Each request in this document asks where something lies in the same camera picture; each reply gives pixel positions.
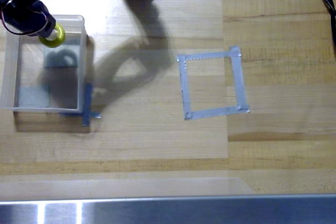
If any yellow ring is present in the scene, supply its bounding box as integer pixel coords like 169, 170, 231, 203
38, 23, 66, 49

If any clear plastic container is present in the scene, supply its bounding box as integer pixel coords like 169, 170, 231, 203
0, 14, 88, 112

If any grey tape patch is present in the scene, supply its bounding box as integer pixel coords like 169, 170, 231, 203
17, 86, 51, 108

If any brushed metal bar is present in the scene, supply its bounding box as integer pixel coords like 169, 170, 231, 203
0, 194, 336, 224

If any red black servo wire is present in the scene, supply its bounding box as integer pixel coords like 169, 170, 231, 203
0, 5, 17, 35

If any grey duct tape strip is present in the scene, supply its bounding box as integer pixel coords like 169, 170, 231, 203
176, 46, 242, 63
184, 104, 251, 121
228, 47, 250, 113
58, 111, 102, 120
177, 56, 193, 120
81, 82, 93, 127

